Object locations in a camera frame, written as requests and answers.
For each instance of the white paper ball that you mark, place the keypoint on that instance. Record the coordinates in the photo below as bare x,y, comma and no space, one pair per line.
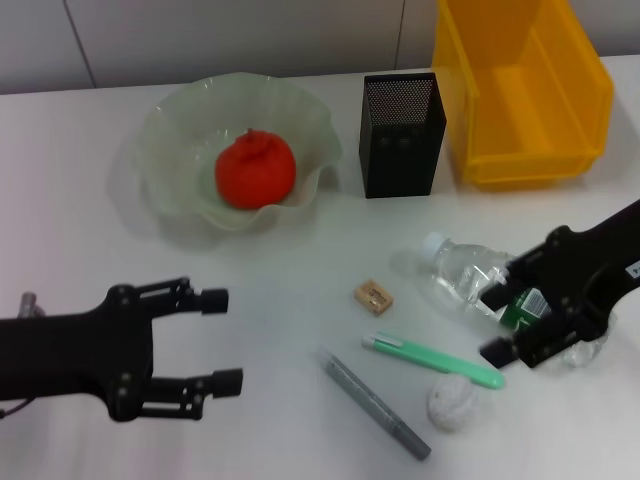
452,404

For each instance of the black mesh pen holder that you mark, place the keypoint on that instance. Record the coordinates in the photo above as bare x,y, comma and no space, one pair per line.
400,160

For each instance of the orange fruit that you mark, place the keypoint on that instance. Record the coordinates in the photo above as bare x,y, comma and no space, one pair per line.
255,170

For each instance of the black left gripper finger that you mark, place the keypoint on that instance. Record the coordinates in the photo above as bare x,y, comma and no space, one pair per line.
227,382
215,301

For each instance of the pale green wavy fruit bowl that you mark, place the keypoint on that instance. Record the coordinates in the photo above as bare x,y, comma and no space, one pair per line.
180,150

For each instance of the grey marker pen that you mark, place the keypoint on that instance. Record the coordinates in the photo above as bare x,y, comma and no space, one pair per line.
372,405

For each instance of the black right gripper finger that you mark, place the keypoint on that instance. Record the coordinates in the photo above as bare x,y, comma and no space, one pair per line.
497,299
502,352

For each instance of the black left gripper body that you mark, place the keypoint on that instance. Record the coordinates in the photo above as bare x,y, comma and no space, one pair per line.
75,357

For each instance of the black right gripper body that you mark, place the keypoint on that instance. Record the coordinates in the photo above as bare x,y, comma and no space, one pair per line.
580,270

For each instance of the mint green utility knife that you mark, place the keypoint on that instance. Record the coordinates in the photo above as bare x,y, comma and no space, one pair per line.
430,357

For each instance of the clear green-label water bottle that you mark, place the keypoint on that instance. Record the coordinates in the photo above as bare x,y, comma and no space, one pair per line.
460,265

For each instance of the beige eraser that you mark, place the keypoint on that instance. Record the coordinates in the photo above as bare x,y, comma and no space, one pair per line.
373,298

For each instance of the yellow plastic bin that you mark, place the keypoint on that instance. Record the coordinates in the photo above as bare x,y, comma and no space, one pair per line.
530,125

